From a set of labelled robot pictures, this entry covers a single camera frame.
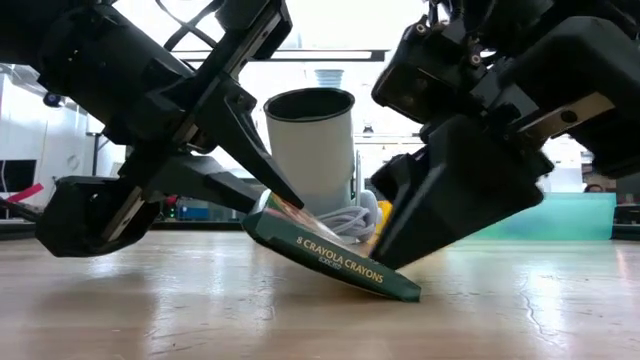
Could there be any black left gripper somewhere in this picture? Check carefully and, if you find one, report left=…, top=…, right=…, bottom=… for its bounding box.
left=0, top=0, right=305, bottom=259

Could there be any yellow green crayon box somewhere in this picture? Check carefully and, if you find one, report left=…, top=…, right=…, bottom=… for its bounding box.
left=372, top=199, right=395, bottom=239
left=242, top=192, right=422, bottom=303

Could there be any white cylindrical cup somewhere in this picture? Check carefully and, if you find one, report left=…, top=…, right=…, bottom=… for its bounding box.
left=263, top=87, right=357, bottom=216

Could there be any green plastic tray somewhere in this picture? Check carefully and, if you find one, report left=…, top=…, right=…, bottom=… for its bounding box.
left=467, top=192, right=618, bottom=241

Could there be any red object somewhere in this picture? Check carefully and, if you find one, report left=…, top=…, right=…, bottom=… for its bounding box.
left=5, top=182, right=45, bottom=204

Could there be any white coiled cable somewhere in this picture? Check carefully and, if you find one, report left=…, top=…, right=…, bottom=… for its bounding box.
left=249, top=188, right=384, bottom=245

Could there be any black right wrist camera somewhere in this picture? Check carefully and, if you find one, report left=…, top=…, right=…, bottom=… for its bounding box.
left=370, top=0, right=501, bottom=124

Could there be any silver ventilation duct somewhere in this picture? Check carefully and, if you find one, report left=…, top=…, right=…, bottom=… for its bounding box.
left=313, top=68, right=346, bottom=89

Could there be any black ceiling light rail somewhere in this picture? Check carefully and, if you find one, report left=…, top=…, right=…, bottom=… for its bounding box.
left=169, top=48, right=391, bottom=63

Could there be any black wall monitor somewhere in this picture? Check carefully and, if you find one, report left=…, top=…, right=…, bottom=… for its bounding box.
left=0, top=158, right=38, bottom=194

